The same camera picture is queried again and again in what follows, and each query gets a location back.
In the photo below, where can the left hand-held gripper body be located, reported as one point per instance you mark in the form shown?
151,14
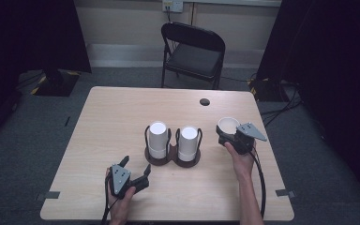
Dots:
120,182

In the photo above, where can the black round table grommet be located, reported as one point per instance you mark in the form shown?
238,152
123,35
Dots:
204,102

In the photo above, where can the grey tape strip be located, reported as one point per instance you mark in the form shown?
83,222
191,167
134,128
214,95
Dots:
50,195
283,193

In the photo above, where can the black curtain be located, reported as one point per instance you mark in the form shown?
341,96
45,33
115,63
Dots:
28,37
334,62

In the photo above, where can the single white paper cup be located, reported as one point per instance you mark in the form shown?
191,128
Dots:
228,125

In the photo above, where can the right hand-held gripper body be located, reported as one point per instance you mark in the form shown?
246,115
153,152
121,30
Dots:
245,137

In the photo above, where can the white wall outlet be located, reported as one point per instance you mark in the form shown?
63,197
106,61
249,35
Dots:
172,5

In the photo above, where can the person's right hand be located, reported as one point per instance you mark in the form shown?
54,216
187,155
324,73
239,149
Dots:
242,162

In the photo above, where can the black stand base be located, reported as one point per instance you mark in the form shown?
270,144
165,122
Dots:
57,84
267,90

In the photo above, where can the person's left hand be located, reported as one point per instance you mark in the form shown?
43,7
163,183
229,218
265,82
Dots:
120,209

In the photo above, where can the black folding chair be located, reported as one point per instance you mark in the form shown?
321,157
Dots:
195,59

